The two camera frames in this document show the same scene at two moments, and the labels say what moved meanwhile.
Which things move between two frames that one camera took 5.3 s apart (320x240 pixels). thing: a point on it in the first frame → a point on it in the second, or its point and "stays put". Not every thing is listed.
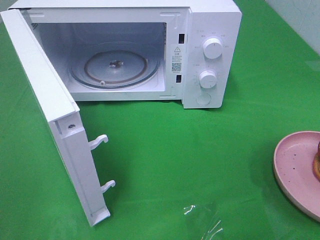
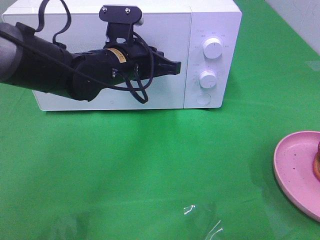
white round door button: (204, 99) stays put
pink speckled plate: (293, 159) stays put
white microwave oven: (61, 117) → (168, 33)
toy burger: (316, 163) stays put
